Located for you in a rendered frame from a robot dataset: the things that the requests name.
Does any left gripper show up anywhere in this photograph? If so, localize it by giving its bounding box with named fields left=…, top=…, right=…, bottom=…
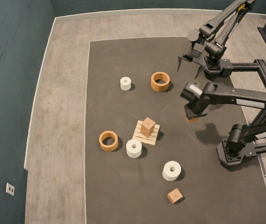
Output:
left=183, top=104, right=208, bottom=120

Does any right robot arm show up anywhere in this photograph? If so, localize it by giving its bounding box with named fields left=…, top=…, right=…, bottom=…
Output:
left=188, top=0, right=256, bottom=71

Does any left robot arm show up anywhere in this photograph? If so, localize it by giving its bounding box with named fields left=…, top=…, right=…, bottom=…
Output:
left=179, top=82, right=266, bottom=162

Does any orange-brown open cup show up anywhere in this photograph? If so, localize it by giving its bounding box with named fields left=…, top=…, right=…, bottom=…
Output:
left=99, top=131, right=118, bottom=151

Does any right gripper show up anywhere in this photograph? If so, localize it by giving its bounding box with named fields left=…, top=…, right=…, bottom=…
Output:
left=177, top=53, right=205, bottom=79

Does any small square wooden pallet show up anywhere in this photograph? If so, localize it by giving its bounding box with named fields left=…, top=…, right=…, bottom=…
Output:
left=132, top=120, right=160, bottom=145

